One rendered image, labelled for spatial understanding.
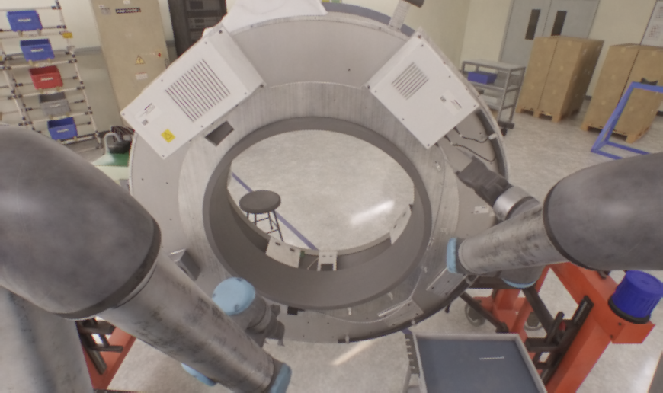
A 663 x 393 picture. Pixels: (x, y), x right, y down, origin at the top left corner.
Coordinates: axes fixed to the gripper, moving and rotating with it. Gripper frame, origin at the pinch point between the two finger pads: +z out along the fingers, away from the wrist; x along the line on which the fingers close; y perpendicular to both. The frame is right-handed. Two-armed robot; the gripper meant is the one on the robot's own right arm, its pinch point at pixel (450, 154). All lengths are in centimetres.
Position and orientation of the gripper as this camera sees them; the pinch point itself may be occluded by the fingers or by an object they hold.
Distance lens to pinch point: 103.6
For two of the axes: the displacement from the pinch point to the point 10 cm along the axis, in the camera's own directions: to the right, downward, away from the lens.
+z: -3.9, -5.7, 7.2
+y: 6.2, 4.1, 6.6
